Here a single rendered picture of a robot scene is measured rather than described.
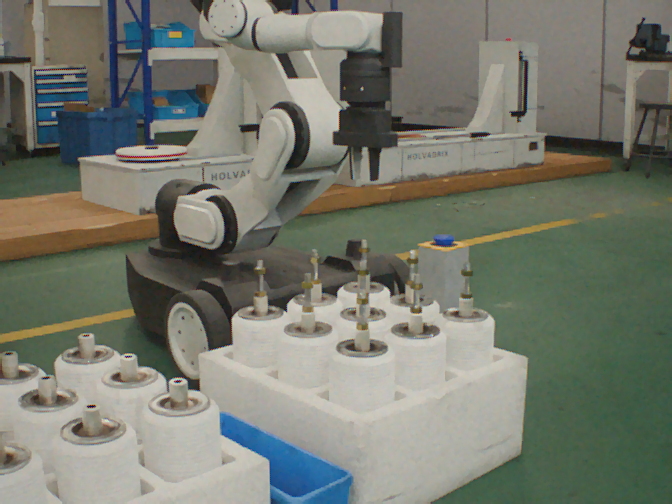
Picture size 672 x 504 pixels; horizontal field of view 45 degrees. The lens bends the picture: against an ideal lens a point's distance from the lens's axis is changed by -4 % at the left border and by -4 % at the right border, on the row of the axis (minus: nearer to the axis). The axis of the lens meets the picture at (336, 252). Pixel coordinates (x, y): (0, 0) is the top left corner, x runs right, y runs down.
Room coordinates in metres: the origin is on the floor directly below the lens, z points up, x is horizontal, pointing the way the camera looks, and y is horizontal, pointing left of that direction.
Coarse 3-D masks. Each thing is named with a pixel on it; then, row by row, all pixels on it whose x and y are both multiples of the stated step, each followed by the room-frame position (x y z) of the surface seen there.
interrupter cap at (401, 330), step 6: (396, 324) 1.25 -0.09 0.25; (402, 324) 1.25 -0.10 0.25; (408, 324) 1.25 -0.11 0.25; (426, 324) 1.25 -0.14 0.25; (432, 324) 1.25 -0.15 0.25; (396, 330) 1.23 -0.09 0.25; (402, 330) 1.23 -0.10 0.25; (426, 330) 1.23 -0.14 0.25; (432, 330) 1.22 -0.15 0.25; (438, 330) 1.22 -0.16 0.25; (402, 336) 1.20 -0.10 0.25; (408, 336) 1.19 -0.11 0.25; (414, 336) 1.19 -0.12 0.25; (420, 336) 1.19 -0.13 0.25; (426, 336) 1.19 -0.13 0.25; (432, 336) 1.20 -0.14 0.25
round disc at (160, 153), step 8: (120, 152) 3.41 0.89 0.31; (128, 152) 3.38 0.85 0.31; (136, 152) 3.37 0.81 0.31; (144, 152) 3.37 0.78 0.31; (152, 152) 3.37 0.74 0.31; (160, 152) 3.38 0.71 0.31; (168, 152) 3.40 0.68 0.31; (176, 152) 3.43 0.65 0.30; (184, 152) 3.48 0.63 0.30; (128, 160) 3.45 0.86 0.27; (136, 160) 3.41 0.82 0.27; (144, 160) 3.41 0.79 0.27; (152, 160) 3.41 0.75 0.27; (160, 160) 3.42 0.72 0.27; (168, 160) 3.45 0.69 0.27
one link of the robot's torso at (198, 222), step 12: (204, 192) 2.06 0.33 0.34; (216, 192) 2.07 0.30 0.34; (180, 204) 2.01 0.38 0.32; (192, 204) 1.98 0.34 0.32; (204, 204) 1.94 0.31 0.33; (180, 216) 2.01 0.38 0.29; (192, 216) 1.96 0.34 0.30; (204, 216) 1.92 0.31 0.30; (216, 216) 1.90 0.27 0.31; (180, 228) 2.01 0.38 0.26; (192, 228) 1.97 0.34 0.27; (204, 228) 1.92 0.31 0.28; (216, 228) 1.90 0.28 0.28; (192, 240) 1.98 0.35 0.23; (204, 240) 1.93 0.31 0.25; (216, 240) 1.90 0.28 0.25
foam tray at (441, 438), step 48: (240, 384) 1.24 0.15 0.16; (288, 384) 1.19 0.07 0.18; (480, 384) 1.22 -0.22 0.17; (288, 432) 1.15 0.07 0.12; (336, 432) 1.07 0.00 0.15; (384, 432) 1.07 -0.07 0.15; (432, 432) 1.14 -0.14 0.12; (480, 432) 1.22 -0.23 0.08; (384, 480) 1.07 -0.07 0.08; (432, 480) 1.14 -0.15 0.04
